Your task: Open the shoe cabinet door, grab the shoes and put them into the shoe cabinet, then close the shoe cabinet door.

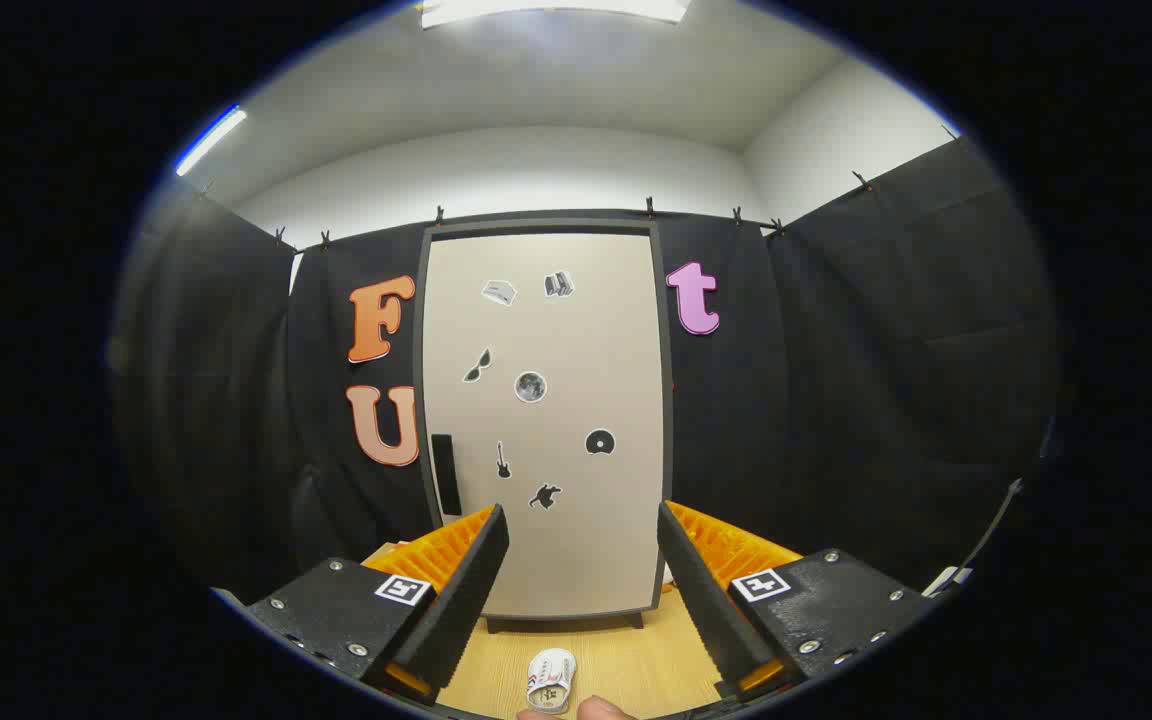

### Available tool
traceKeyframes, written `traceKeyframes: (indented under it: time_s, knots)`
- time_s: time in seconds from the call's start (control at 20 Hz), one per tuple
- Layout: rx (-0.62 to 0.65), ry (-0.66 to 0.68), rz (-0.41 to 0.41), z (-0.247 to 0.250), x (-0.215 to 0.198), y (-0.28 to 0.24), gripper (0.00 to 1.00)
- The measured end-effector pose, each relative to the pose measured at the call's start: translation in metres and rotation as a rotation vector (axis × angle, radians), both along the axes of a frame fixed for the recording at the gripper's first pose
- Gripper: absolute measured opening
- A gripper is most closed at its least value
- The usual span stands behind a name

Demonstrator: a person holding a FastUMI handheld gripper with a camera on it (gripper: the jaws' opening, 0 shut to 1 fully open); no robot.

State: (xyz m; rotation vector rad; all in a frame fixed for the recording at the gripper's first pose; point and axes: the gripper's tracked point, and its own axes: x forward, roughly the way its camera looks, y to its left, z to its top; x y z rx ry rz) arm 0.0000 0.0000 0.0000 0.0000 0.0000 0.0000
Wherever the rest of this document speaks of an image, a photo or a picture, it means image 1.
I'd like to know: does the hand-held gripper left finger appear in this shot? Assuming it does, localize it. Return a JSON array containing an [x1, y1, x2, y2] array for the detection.
[[244, 503, 511, 706]]

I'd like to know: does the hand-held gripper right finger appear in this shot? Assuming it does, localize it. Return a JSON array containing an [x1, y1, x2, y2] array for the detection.
[[656, 500, 940, 701]]

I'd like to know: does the white canvas shoe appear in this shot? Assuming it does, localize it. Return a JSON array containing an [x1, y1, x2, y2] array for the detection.
[[526, 648, 577, 714]]

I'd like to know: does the dark grey shoe cabinet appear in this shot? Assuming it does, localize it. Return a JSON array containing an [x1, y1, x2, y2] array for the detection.
[[414, 215, 675, 633]]

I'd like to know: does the black backdrop cloth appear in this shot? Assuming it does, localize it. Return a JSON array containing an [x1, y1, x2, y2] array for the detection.
[[108, 135, 1062, 611]]

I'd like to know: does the wide ceiling light panel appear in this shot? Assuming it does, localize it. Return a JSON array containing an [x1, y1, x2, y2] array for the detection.
[[421, 0, 692, 29]]

